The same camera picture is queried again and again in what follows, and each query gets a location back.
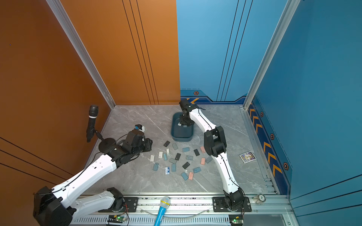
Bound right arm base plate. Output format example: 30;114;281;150
212;197;252;212

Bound green circuit board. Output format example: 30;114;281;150
229;215;244;226
107;215;128;226

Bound clear tape roll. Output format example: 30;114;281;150
253;194;266;205

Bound blue handheld microphone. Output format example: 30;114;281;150
154;196;171;226

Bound black eraser middle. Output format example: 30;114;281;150
175;153;181;161

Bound colourful printed card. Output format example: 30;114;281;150
239;151;256;163

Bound black microphone on stand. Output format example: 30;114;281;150
86;105;116;154

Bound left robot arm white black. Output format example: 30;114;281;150
33;124;153;226

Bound grey eraser top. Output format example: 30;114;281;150
172;143;178;150

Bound light blue eraser bottom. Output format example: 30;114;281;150
181;172;189;180

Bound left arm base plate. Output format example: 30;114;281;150
98;197;139;213

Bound dark teal storage box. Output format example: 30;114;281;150
171;112;194;142

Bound left green circuit board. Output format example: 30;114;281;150
107;215;128;226

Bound right green circuit board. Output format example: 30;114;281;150
229;215;244;226

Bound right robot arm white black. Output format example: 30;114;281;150
179;99;246;212

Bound teal grey eraser centre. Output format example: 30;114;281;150
186;155;193;161

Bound teal eraser lower right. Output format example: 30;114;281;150
193;167;201;173

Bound black eraser upper right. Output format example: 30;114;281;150
194;149;200;156

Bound black eraser lower centre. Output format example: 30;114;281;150
182;162;190;169

